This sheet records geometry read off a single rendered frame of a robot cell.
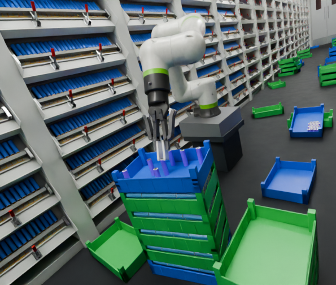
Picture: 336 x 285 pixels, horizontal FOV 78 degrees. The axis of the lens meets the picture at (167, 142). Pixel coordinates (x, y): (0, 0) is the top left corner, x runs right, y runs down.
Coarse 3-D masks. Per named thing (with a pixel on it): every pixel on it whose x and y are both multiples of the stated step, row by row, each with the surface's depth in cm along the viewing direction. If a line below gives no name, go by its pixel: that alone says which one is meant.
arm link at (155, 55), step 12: (168, 36) 70; (144, 48) 70; (156, 48) 69; (168, 48) 68; (144, 60) 71; (156, 60) 70; (168, 60) 70; (144, 72) 72; (156, 72) 69; (168, 72) 73
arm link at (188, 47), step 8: (184, 24) 90; (192, 24) 83; (200, 24) 89; (184, 32) 68; (192, 32) 67; (200, 32) 78; (176, 40) 68; (184, 40) 67; (192, 40) 66; (200, 40) 67; (176, 48) 68; (184, 48) 67; (192, 48) 67; (200, 48) 68; (176, 56) 69; (184, 56) 69; (192, 56) 68; (200, 56) 70; (176, 64) 72; (184, 64) 73
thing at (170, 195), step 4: (208, 176) 70; (208, 180) 70; (204, 184) 65; (204, 188) 65; (204, 192) 65; (128, 196) 72; (132, 196) 71; (136, 196) 70; (140, 196) 69; (144, 196) 69; (148, 196) 68; (152, 196) 67; (156, 196) 67; (160, 196) 66; (164, 196) 65; (168, 196) 65; (172, 196) 64; (176, 196) 64; (180, 196) 63; (184, 196) 62; (188, 196) 62; (192, 196) 61
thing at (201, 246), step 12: (216, 228) 69; (144, 240) 77; (156, 240) 75; (168, 240) 72; (180, 240) 70; (192, 240) 68; (204, 240) 66; (216, 240) 67; (204, 252) 68; (216, 252) 66
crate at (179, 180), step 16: (208, 144) 71; (144, 160) 85; (176, 160) 81; (192, 160) 78; (208, 160) 69; (112, 176) 70; (144, 176) 77; (176, 176) 60; (192, 176) 57; (128, 192) 70; (144, 192) 67; (160, 192) 64; (176, 192) 62; (192, 192) 60
